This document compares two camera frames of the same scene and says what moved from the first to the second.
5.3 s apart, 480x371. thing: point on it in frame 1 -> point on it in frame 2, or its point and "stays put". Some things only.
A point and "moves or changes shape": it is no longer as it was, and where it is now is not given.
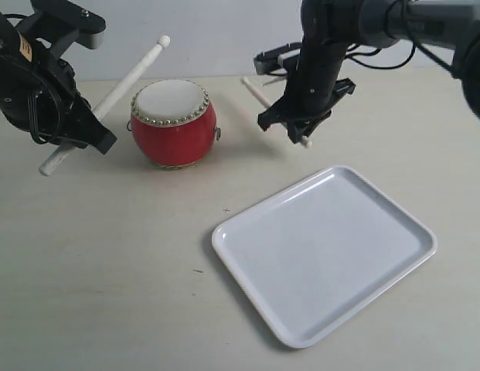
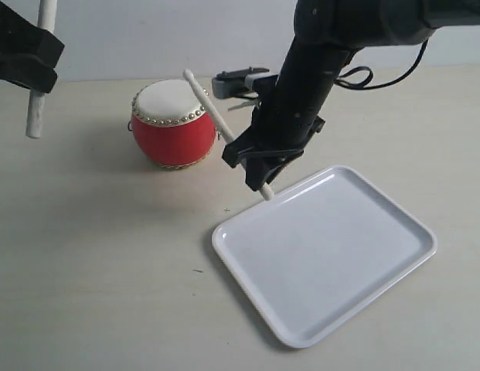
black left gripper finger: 87,129 -> 26,69
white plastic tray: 310,256 stays put
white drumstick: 111,98 moves or changes shape
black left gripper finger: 56,140 -> 14,35
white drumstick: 304,141 -> 266,190
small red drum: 173,124 stays put
